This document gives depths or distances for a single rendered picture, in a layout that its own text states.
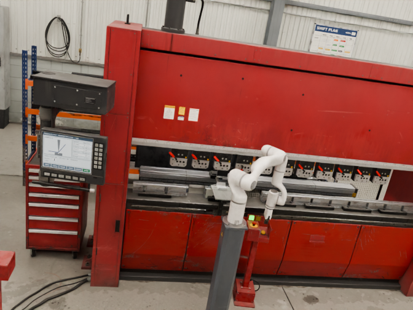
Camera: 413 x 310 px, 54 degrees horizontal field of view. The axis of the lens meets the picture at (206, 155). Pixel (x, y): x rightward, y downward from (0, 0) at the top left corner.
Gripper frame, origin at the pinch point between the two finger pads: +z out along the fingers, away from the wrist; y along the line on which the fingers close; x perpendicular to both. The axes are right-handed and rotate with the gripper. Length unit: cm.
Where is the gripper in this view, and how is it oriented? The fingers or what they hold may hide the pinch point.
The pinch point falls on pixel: (266, 221)
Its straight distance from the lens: 365.7
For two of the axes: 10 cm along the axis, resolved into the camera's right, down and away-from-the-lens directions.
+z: -1.5, 9.0, 4.2
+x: 9.9, 1.4, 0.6
